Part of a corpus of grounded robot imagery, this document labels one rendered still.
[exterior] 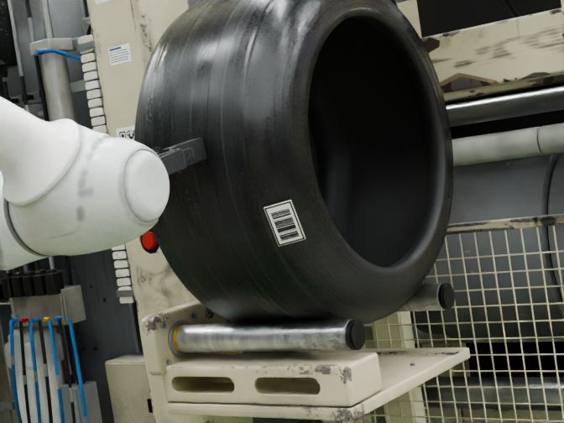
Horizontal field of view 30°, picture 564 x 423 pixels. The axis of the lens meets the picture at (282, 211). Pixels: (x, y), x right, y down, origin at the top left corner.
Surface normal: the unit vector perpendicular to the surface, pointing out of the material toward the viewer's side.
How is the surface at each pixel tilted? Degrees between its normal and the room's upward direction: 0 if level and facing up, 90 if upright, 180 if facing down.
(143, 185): 92
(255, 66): 70
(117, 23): 90
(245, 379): 90
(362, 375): 90
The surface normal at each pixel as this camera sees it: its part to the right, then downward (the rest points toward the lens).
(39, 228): -0.40, 0.73
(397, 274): 0.80, 0.10
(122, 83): -0.59, 0.13
